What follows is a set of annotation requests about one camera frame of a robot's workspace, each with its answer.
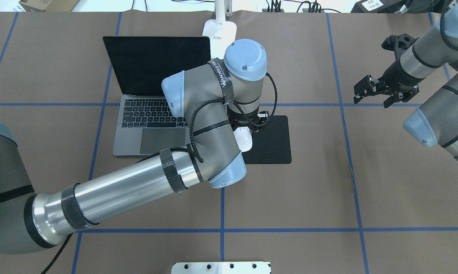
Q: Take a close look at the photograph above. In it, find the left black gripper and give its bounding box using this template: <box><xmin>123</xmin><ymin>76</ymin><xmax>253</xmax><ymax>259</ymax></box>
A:
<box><xmin>227</xmin><ymin>105</ymin><xmax>270</xmax><ymax>132</ymax></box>

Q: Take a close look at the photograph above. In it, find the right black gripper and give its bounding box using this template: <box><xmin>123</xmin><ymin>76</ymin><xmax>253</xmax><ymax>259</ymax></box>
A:
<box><xmin>353</xmin><ymin>61</ymin><xmax>419</xmax><ymax>108</ymax></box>

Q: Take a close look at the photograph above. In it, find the white computer mouse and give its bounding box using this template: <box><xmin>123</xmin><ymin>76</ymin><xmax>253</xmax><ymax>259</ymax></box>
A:
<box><xmin>233</xmin><ymin>127</ymin><xmax>253</xmax><ymax>153</ymax></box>

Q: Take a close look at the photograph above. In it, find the black mouse pad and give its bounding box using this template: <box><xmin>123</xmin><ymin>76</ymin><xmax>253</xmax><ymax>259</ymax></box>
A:
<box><xmin>242</xmin><ymin>116</ymin><xmax>292</xmax><ymax>164</ymax></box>

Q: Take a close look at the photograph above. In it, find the grey laptop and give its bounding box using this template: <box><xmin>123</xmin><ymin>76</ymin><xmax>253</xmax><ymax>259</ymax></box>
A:
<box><xmin>102</xmin><ymin>36</ymin><xmax>211</xmax><ymax>156</ymax></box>

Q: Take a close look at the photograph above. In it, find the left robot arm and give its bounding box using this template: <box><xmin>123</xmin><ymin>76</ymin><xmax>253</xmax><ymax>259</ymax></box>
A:
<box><xmin>0</xmin><ymin>39</ymin><xmax>267</xmax><ymax>254</ymax></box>

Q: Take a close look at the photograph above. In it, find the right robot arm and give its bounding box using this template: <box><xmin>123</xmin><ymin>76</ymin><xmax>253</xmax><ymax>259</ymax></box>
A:
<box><xmin>353</xmin><ymin>1</ymin><xmax>458</xmax><ymax>162</ymax></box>

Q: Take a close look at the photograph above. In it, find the black device box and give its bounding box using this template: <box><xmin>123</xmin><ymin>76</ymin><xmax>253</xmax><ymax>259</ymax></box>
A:
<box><xmin>350</xmin><ymin>0</ymin><xmax>408</xmax><ymax>14</ymax></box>

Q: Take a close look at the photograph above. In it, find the power strip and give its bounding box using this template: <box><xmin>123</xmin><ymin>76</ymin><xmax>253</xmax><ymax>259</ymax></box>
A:
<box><xmin>260</xmin><ymin>0</ymin><xmax>323</xmax><ymax>13</ymax></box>

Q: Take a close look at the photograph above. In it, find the cardboard box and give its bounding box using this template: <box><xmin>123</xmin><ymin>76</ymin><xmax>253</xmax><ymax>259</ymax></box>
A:
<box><xmin>18</xmin><ymin>0</ymin><xmax>79</xmax><ymax>12</ymax></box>

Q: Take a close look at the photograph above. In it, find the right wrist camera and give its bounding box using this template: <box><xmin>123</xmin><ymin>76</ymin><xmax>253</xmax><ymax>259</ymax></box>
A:
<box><xmin>381</xmin><ymin>33</ymin><xmax>418</xmax><ymax>53</ymax></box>

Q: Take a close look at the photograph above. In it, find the white camera mast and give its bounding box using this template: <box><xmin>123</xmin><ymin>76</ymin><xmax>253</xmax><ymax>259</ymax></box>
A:
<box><xmin>171</xmin><ymin>261</ymin><xmax>272</xmax><ymax>274</ymax></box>

